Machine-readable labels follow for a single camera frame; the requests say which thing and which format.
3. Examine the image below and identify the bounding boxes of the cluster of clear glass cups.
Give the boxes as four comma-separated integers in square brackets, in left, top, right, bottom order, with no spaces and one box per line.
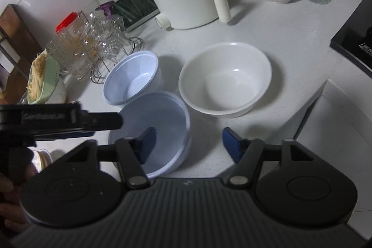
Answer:
[73,11,137,80]

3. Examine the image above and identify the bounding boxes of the glass jar with red lid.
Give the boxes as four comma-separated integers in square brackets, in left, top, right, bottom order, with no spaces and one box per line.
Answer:
[46,12,88,74]

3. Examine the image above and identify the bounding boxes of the dry noodles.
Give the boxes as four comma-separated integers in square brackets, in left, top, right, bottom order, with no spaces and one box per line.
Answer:
[27,53,48,100]

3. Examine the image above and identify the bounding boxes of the wooden cutting board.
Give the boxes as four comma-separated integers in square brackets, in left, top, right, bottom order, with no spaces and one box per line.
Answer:
[0,4,44,105]

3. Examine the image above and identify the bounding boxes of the white bowl with brown foot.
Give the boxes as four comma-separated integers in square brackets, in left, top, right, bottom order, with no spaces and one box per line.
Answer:
[19,78,68,105]

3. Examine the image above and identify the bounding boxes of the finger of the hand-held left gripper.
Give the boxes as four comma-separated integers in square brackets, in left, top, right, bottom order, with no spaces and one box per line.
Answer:
[80,111,123,132]

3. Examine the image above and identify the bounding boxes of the person's left hand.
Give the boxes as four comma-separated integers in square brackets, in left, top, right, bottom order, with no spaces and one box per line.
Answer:
[0,174,32,232]

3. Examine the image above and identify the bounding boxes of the green chopstick holder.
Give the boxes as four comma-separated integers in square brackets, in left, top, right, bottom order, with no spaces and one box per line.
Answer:
[99,0,160,32]

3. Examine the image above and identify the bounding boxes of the pale blue bowl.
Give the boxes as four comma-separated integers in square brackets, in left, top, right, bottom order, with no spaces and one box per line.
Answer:
[108,91,192,180]
[103,51,163,107]

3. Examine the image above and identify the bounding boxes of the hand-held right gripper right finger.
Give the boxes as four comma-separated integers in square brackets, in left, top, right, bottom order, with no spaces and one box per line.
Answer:
[222,127,316,188]

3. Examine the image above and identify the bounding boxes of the white appliance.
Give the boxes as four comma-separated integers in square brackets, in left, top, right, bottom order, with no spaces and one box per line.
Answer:
[291,79,372,248]

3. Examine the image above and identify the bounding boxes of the small white bowl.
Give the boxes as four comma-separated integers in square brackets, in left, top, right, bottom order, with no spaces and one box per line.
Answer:
[178,42,273,118]

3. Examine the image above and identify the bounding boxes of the white utensil cup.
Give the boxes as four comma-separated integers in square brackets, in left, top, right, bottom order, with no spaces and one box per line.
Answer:
[0,42,21,73]

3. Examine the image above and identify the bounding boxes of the black stove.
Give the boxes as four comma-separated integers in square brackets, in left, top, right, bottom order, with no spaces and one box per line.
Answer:
[330,0,372,76]

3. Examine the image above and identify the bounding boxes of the purple tinted glass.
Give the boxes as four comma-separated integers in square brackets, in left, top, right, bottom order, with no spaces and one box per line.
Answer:
[96,1,117,19]

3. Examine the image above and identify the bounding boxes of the green colander basket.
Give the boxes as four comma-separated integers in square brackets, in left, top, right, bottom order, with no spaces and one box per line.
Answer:
[27,49,63,105]

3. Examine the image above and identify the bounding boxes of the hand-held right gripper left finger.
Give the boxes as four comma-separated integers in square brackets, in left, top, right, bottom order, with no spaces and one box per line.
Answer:
[62,127,156,190]

